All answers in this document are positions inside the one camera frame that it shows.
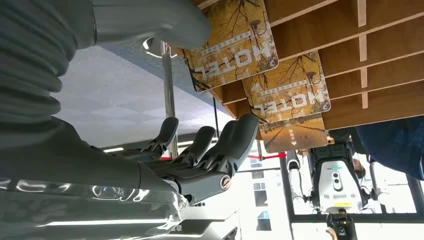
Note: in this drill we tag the red barrier belt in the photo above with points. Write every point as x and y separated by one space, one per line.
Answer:
268 156

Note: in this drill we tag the yellow hotel key card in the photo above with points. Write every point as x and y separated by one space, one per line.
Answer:
288 89
232 49

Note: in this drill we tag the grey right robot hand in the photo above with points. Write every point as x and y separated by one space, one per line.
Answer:
82 172

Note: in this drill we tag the white humanoid robot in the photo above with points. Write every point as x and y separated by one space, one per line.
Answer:
336 185

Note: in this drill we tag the yellow road-print key card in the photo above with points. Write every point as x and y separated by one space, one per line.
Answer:
294 134

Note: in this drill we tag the ribbed grey right arm sleeve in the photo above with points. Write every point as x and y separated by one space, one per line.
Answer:
30 49

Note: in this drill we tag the person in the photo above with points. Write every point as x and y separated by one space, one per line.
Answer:
397 145

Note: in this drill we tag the silver stanchion pole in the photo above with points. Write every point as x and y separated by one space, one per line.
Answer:
169 89

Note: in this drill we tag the wooden slotted card rack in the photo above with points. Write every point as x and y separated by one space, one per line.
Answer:
374 76

